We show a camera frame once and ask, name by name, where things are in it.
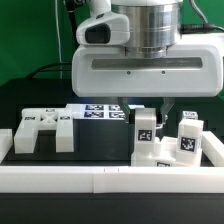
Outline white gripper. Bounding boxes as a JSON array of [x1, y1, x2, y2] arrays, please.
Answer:
[[72, 33, 224, 128]]

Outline white chair seat part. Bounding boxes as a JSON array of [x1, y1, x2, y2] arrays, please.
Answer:
[[131, 136, 202, 167]]

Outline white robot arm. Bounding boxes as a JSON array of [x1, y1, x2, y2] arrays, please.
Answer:
[[72, 0, 224, 115]]

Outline white tagged cube far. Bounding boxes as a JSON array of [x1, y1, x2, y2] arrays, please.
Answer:
[[182, 111, 198, 120]]

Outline white tag plate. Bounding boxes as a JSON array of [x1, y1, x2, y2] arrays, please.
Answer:
[[65, 103, 146, 120]]

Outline white left fence block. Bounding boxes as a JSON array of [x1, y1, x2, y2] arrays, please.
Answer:
[[0, 129, 13, 163]]

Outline white right fence rail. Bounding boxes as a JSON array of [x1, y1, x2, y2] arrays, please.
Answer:
[[201, 131, 224, 167]]

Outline white fence rail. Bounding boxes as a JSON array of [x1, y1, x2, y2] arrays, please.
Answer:
[[0, 166, 224, 193], [201, 131, 224, 167]]

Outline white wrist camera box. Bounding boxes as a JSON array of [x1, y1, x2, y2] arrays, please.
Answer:
[[76, 11, 130, 46]]

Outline white chair back frame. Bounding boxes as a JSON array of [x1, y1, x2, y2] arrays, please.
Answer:
[[14, 108, 74, 154]]

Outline black cable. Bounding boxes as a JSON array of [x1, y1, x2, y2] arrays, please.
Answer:
[[25, 0, 86, 80]]

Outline white thin cable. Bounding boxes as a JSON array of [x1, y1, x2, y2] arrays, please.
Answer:
[[54, 0, 64, 80]]

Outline white front fence rail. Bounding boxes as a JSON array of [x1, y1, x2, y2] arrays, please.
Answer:
[[0, 166, 224, 193]]

